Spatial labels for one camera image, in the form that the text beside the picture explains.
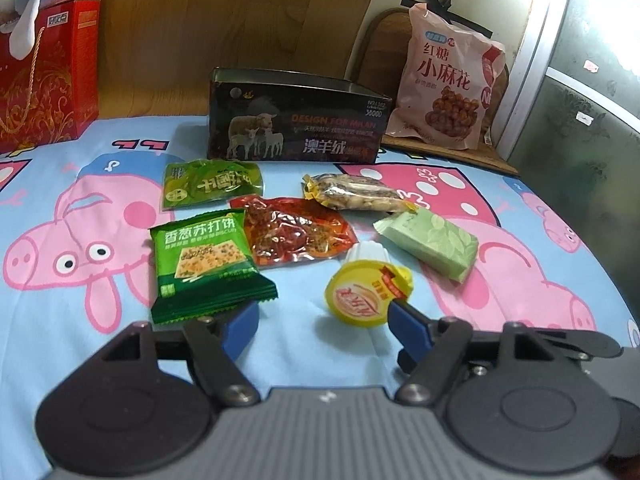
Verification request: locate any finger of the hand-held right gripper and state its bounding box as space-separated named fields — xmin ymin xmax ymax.
xmin=542 ymin=330 xmax=622 ymax=360

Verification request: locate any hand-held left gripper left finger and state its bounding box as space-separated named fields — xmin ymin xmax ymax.
xmin=89 ymin=304 xmax=262 ymax=406

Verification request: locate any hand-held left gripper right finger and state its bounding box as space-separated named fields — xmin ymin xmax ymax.
xmin=387 ymin=297 xmax=563 ymax=406

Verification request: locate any yellow jelly cup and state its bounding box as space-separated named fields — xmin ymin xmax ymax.
xmin=324 ymin=241 xmax=413 ymax=329

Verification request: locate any dark green cracker packet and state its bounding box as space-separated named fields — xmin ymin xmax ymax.
xmin=149 ymin=208 xmax=278 ymax=324

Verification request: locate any pale green leaf packet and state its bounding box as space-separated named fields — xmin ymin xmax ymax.
xmin=373 ymin=210 xmax=480 ymax=283

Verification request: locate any red spicy snack packet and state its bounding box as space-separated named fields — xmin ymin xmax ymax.
xmin=229 ymin=196 xmax=358 ymax=271

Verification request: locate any lime green snack packet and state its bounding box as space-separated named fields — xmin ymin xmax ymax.
xmin=159 ymin=158 xmax=264 ymax=211

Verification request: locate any clear nut bar packet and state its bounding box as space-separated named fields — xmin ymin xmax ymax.
xmin=300 ymin=172 xmax=420 ymax=214

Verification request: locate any black sheep print box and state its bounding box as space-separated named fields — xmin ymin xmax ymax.
xmin=206 ymin=66 xmax=394 ymax=165

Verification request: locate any cartoon pig printed blanket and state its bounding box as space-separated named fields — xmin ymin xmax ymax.
xmin=0 ymin=115 xmax=640 ymax=411

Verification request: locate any frosted glass window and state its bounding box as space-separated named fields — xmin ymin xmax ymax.
xmin=492 ymin=0 xmax=640 ymax=241

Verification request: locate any pink snack bag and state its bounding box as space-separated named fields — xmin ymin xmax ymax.
xmin=385 ymin=2 xmax=507 ymax=150

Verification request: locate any brown woven mat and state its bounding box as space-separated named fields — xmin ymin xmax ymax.
xmin=347 ymin=7 xmax=521 ymax=177

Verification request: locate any red gift bag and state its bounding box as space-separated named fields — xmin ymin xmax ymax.
xmin=0 ymin=0 xmax=101 ymax=153

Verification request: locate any wooden headboard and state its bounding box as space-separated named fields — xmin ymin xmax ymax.
xmin=80 ymin=0 xmax=416 ymax=121

